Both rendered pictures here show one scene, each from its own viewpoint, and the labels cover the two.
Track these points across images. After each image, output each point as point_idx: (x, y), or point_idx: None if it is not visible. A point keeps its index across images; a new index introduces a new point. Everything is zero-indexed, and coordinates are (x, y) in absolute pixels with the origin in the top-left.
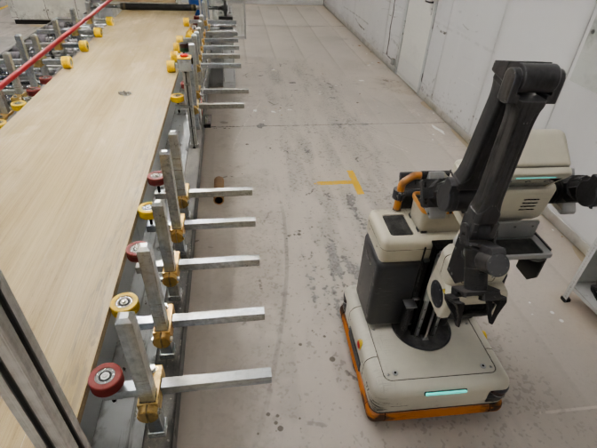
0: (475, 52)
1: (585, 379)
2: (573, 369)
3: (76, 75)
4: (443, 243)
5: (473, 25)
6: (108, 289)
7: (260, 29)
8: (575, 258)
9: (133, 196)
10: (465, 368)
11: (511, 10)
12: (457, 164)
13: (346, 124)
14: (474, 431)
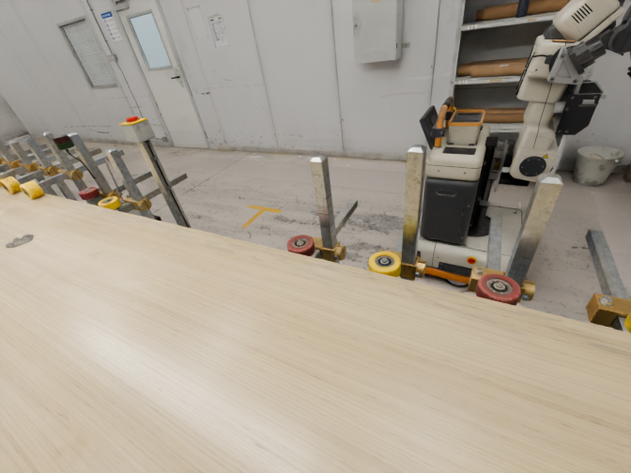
0: (249, 92)
1: (499, 199)
2: (491, 199)
3: None
4: (489, 142)
5: (233, 75)
6: (623, 338)
7: None
8: None
9: (338, 272)
10: (515, 220)
11: (263, 49)
12: (548, 44)
13: (195, 187)
14: None
